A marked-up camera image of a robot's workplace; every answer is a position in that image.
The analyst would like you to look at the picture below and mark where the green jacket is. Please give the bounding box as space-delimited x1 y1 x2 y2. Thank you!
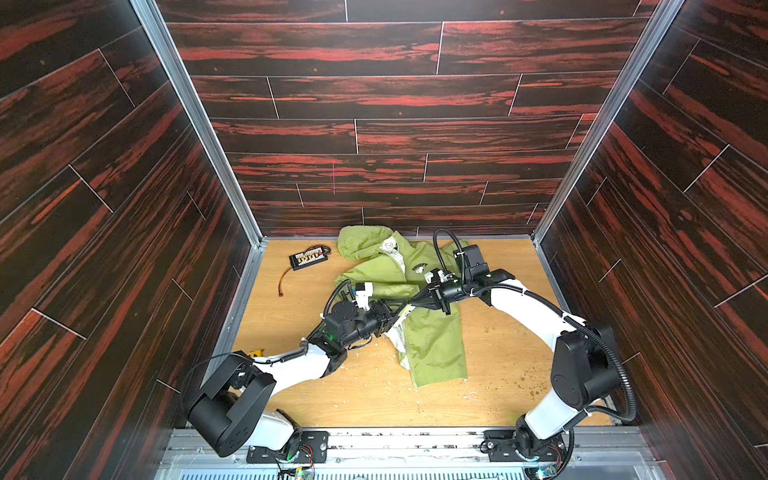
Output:
334 225 467 388

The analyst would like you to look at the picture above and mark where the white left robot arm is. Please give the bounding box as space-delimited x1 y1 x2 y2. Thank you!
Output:
182 300 403 457

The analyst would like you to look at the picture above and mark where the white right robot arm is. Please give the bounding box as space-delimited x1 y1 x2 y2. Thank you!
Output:
409 269 637 440

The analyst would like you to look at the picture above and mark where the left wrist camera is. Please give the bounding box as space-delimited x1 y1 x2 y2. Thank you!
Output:
325 301 359 338

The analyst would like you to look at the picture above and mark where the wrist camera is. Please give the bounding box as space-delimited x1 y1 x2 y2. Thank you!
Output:
325 301 359 338
460 245 490 282

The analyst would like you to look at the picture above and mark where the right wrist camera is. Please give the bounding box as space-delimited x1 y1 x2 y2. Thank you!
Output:
460 245 490 282

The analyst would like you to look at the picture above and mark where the black battery pack with wires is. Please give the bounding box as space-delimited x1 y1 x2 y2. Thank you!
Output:
277 244 331 297

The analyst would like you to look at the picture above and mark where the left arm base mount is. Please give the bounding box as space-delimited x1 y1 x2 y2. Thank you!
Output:
245 418 330 464

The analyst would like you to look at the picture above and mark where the aluminium front rail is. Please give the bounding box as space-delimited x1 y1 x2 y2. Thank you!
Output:
155 427 669 479

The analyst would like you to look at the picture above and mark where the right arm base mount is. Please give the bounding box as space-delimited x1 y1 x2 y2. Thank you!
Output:
480 428 568 463

